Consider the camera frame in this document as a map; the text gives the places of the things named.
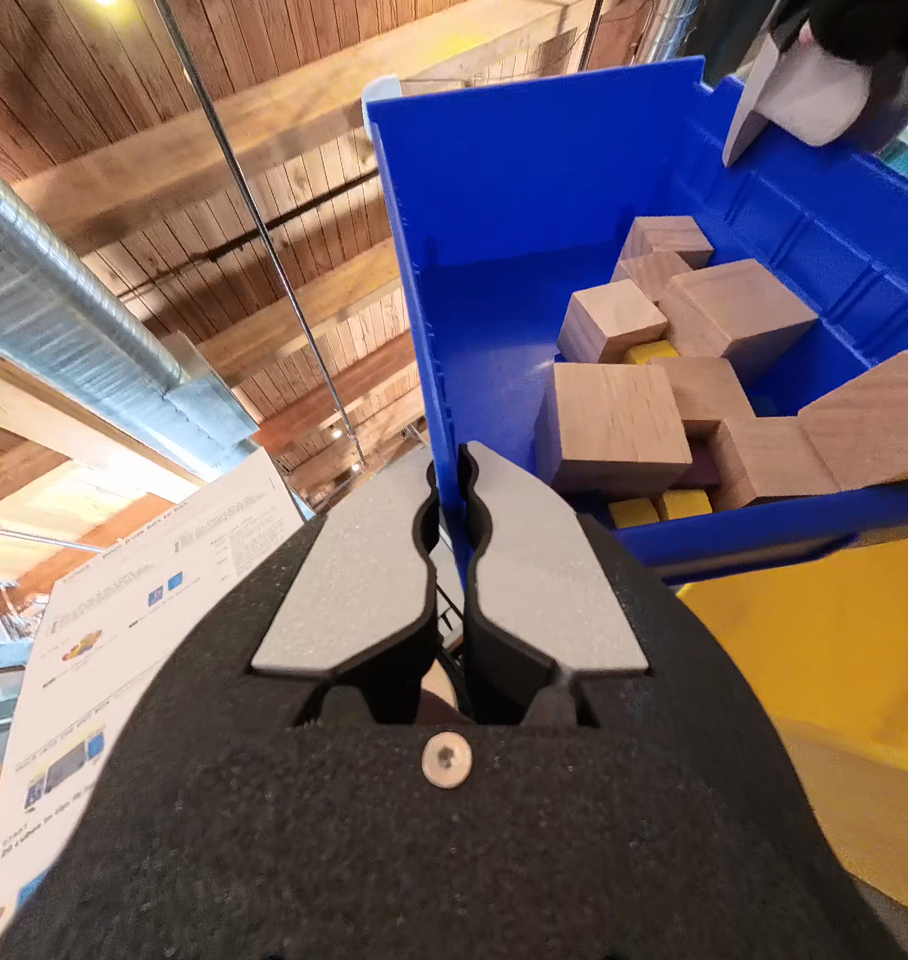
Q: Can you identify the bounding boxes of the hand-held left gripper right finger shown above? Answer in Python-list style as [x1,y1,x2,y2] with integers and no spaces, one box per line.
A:
[458,441,650,725]

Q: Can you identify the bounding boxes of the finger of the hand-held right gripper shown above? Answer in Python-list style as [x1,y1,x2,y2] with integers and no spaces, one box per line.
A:
[721,36,782,168]
[767,39,872,149]

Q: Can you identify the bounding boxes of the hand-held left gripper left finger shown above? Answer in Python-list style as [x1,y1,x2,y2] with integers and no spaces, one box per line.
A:
[250,448,443,725]

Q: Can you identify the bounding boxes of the pile of mixed wooden cubes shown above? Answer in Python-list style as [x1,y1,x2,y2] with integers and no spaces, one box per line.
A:
[535,216,908,530]

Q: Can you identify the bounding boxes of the blue plastic box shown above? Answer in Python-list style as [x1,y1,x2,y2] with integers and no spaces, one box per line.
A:
[362,56,908,588]

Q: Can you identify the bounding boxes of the yellow plastic box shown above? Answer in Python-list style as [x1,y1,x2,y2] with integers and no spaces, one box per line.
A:
[677,536,908,901]

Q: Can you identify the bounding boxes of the wooden board with instruction poster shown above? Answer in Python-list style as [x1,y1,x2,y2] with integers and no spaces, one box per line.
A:
[0,450,306,940]

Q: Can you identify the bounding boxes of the metal ceiling rod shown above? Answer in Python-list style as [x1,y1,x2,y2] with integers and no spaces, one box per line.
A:
[156,0,368,470]

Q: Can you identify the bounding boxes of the silver ventilation duct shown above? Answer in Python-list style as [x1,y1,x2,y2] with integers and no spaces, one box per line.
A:
[0,156,261,483]

